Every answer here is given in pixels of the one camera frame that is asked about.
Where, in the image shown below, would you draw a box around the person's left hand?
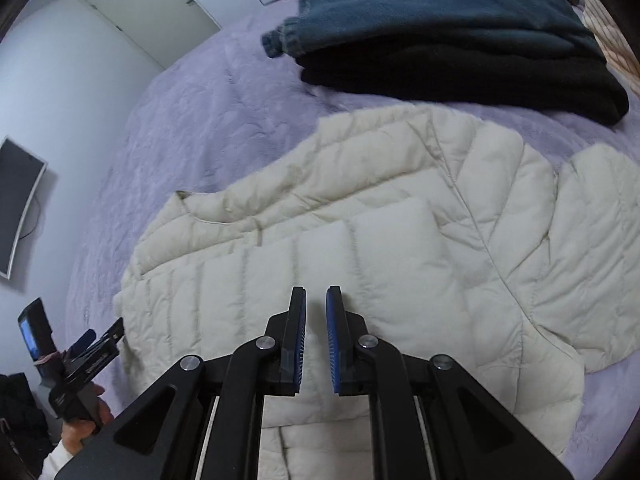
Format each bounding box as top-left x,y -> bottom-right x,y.
61,385 -> 114,456

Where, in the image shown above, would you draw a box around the folded black garment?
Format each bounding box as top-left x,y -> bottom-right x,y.
296,39 -> 630,126

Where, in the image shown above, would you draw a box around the white room door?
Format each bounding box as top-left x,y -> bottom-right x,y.
86,0 -> 220,68

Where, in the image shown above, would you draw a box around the cream quilted puffer jacket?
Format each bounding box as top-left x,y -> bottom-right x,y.
114,105 -> 639,479

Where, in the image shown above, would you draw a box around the beige striped knit garment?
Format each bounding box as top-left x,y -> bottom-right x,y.
574,0 -> 639,96

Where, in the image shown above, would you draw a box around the white left sleeve forearm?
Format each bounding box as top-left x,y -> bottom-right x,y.
38,441 -> 74,480

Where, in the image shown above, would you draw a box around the dark clothes pile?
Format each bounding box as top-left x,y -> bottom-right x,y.
1,373 -> 53,479

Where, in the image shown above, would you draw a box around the folded blue jeans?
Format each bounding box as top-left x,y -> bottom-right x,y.
262,0 -> 601,58

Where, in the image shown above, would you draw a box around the wall-mounted white-framed television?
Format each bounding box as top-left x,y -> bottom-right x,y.
0,136 -> 47,280

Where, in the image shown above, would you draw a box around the lilac embossed bed blanket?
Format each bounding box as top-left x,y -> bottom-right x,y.
65,0 -> 639,479

